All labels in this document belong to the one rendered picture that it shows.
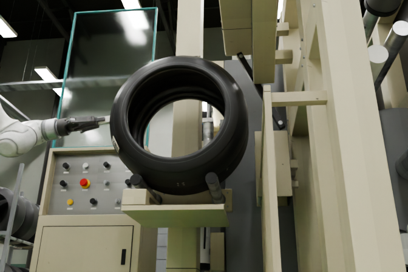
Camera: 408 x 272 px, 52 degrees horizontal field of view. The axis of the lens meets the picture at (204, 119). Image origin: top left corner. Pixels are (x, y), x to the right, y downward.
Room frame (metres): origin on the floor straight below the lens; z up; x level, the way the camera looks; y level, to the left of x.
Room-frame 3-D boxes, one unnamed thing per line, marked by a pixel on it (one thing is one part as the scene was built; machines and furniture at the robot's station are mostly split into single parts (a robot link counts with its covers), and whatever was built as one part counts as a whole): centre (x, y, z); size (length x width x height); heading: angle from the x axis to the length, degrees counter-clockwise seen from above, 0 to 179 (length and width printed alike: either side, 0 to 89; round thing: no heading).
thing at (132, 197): (1.68, 0.23, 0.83); 0.36 x 0.09 x 0.06; 173
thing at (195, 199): (1.84, 0.07, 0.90); 0.40 x 0.03 x 0.10; 83
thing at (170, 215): (1.66, 0.09, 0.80); 0.37 x 0.36 x 0.02; 83
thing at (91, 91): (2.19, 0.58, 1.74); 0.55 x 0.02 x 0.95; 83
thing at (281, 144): (1.84, -0.31, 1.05); 0.20 x 0.15 x 0.30; 173
